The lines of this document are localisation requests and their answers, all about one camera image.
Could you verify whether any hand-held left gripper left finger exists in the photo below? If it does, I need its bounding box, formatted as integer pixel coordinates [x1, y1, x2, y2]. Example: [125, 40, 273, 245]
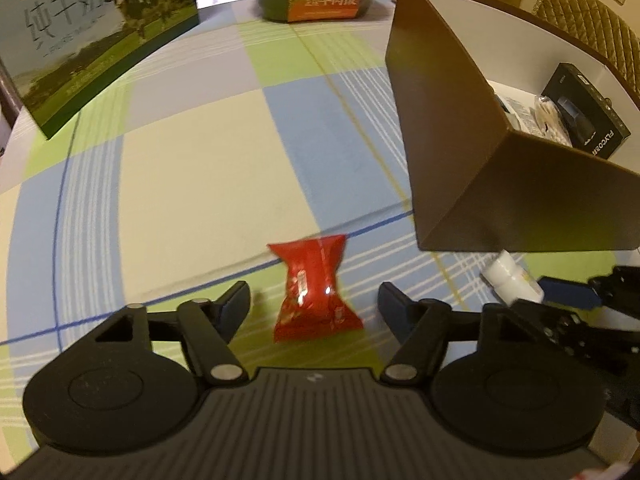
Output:
[70, 280, 251, 387]

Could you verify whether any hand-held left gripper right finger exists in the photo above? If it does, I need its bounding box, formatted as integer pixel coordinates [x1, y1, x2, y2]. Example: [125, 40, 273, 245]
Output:
[377, 281, 567, 388]

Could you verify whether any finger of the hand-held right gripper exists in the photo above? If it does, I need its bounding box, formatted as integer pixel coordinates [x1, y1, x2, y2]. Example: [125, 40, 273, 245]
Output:
[539, 265, 640, 318]
[514, 299, 640, 377]

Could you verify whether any small white bottle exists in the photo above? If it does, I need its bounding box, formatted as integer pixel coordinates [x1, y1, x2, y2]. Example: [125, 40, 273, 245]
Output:
[481, 251, 544, 306]

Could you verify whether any red snack packet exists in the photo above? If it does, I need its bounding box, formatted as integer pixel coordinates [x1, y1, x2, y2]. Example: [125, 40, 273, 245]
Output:
[267, 234, 363, 343]

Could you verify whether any brown cardboard box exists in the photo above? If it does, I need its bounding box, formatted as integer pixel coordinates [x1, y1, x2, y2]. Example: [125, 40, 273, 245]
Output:
[385, 0, 640, 252]

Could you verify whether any cotton swab pack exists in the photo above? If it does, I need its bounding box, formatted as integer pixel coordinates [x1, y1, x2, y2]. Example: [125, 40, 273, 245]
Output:
[532, 95, 573, 147]

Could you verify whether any black product box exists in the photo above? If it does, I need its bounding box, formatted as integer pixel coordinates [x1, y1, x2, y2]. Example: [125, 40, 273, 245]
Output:
[541, 62, 631, 161]

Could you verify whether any checked tablecloth desktop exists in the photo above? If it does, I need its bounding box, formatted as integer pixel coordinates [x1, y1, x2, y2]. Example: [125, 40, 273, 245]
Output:
[0, 0, 640, 480]

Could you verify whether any quilted cover chair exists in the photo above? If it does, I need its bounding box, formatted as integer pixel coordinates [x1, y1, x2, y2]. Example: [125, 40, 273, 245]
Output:
[530, 0, 640, 93]

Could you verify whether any blue green milk carton box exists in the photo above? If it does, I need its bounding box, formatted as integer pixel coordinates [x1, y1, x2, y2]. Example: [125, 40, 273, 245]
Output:
[0, 0, 201, 140]

